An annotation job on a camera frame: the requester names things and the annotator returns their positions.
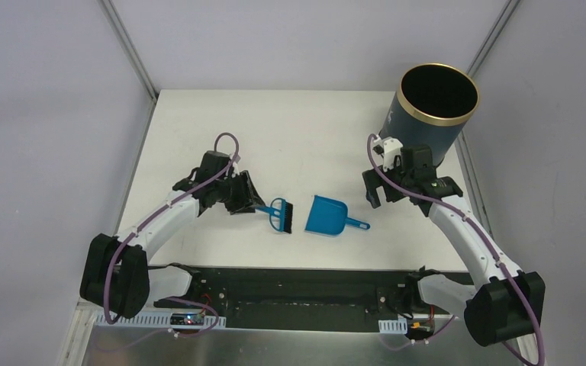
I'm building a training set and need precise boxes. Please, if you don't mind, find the blue hand brush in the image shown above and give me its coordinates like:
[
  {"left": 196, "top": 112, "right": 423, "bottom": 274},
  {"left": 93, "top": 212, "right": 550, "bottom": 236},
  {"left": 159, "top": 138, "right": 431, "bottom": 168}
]
[{"left": 256, "top": 197, "right": 294, "bottom": 234}]

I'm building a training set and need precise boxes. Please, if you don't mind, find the blue plastic dustpan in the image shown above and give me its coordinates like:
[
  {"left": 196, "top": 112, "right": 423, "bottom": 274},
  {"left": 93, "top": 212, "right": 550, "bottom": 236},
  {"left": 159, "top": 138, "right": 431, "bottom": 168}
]
[{"left": 304, "top": 195, "right": 371, "bottom": 236}]

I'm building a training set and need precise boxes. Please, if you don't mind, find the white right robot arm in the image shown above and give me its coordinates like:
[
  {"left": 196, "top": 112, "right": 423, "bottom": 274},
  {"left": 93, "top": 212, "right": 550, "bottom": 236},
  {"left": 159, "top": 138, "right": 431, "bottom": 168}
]
[{"left": 362, "top": 135, "right": 546, "bottom": 348}]

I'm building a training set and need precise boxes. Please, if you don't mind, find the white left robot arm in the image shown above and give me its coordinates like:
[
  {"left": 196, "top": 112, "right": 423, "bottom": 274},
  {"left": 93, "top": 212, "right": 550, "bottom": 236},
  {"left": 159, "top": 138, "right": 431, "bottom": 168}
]
[{"left": 79, "top": 150, "right": 264, "bottom": 324}]

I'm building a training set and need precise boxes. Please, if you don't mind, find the dark bin with gold rim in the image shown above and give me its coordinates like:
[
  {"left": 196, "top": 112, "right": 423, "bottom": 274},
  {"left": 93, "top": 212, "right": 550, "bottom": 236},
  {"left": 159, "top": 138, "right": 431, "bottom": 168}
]
[{"left": 378, "top": 63, "right": 480, "bottom": 166}]

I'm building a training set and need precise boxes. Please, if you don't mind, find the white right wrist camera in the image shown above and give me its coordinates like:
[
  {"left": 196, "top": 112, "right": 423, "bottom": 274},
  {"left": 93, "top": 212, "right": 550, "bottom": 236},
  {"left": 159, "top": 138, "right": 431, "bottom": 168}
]
[{"left": 373, "top": 136, "right": 403, "bottom": 172}]

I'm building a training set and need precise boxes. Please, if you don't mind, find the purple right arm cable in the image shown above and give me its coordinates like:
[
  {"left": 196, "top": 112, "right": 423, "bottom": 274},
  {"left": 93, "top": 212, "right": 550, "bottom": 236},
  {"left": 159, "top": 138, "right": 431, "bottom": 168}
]
[{"left": 365, "top": 133, "right": 547, "bottom": 366}]

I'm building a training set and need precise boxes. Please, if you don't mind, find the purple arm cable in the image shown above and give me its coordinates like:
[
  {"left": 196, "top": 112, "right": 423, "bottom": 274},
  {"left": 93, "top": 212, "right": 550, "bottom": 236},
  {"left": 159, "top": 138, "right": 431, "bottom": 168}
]
[
  {"left": 103, "top": 133, "right": 241, "bottom": 339},
  {"left": 365, "top": 133, "right": 547, "bottom": 366}
]

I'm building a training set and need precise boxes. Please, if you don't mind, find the black mounting base plate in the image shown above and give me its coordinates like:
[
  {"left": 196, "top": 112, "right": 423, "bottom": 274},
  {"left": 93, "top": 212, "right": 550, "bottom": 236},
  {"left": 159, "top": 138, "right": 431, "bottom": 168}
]
[{"left": 141, "top": 264, "right": 476, "bottom": 333}]

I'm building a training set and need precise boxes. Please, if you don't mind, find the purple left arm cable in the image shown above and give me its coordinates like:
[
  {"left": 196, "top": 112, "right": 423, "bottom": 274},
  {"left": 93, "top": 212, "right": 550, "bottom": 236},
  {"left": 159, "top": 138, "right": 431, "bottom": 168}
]
[{"left": 103, "top": 133, "right": 241, "bottom": 339}]

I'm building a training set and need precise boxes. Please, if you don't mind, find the left white slotted cable duct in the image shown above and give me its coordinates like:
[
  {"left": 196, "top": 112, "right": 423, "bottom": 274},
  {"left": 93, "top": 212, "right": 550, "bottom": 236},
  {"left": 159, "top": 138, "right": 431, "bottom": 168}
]
[{"left": 112, "top": 310, "right": 227, "bottom": 330}]

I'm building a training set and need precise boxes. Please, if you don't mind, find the white slotted cable duct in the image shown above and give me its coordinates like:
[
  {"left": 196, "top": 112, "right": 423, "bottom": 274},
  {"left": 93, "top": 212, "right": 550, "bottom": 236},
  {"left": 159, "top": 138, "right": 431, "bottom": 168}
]
[
  {"left": 112, "top": 310, "right": 227, "bottom": 330},
  {"left": 378, "top": 317, "right": 408, "bottom": 335}
]

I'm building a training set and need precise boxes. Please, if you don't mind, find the right white slotted cable duct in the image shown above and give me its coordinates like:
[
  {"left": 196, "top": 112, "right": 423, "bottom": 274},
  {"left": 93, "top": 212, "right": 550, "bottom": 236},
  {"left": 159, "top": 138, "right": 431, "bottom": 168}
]
[{"left": 378, "top": 317, "right": 408, "bottom": 335}]

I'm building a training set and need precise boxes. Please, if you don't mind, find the aluminium frame rail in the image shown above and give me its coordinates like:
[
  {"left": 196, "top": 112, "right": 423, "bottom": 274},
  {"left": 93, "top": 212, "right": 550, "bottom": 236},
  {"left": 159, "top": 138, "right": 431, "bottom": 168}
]
[{"left": 76, "top": 276, "right": 533, "bottom": 321}]

